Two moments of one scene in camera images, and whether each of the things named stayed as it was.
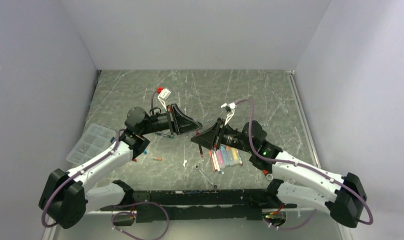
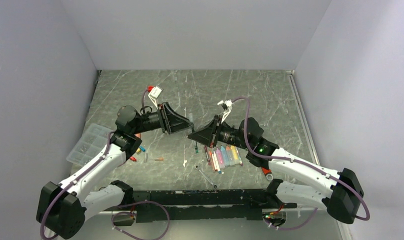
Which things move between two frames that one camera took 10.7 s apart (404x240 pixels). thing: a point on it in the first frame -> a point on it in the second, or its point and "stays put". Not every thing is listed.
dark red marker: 197,133 -> 207,155
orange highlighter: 230,155 stays put
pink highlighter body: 220,159 stays put
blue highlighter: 223,148 stays put
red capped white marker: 214,162 stays put
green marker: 160,134 -> 195,144
